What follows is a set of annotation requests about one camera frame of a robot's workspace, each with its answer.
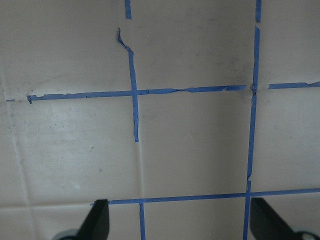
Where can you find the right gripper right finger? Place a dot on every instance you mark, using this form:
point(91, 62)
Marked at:
point(266, 224)

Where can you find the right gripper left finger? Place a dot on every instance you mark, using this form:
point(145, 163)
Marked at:
point(96, 225)

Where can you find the brown paper table cover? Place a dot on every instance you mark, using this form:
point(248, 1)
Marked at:
point(179, 112)

